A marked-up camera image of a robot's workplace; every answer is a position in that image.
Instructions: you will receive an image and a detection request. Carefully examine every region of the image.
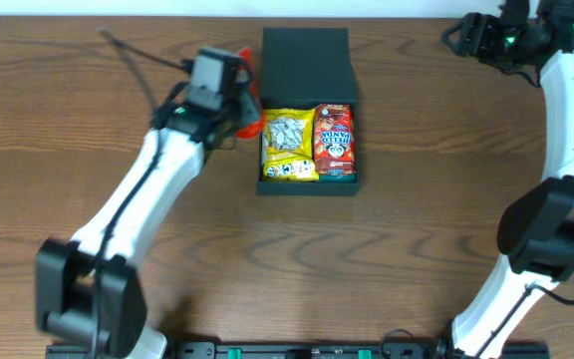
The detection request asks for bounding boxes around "red candy bag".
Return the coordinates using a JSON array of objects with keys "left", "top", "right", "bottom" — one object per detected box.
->
[{"left": 236, "top": 47, "right": 265, "bottom": 140}]

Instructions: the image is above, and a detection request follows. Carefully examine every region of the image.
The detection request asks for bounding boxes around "yellow Hacks candy bag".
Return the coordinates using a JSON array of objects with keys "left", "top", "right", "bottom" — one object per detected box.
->
[{"left": 262, "top": 109, "right": 319, "bottom": 182}]

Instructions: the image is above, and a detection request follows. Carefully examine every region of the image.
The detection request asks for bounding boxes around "black gift box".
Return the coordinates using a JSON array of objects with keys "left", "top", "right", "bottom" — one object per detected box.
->
[{"left": 255, "top": 26, "right": 362, "bottom": 197}]

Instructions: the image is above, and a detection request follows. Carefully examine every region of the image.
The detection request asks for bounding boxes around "red Hello Panda box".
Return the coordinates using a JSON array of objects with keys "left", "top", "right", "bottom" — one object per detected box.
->
[{"left": 313, "top": 104, "right": 357, "bottom": 175}]

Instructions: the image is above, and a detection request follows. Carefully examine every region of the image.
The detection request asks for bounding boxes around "teal Chunkies cookie box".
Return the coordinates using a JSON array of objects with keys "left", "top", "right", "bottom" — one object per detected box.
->
[{"left": 319, "top": 172, "right": 356, "bottom": 183}]

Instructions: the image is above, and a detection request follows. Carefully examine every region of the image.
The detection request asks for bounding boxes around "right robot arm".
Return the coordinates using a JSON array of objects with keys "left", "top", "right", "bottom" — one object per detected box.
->
[{"left": 428, "top": 0, "right": 574, "bottom": 358}]

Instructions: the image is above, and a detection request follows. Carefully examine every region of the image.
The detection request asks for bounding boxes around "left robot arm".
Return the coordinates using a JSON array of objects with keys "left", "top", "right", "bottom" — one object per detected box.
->
[{"left": 35, "top": 47, "right": 262, "bottom": 358}]

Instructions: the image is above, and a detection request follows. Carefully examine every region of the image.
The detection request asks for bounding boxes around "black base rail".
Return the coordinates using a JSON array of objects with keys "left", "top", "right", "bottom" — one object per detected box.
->
[{"left": 45, "top": 340, "right": 551, "bottom": 359}]

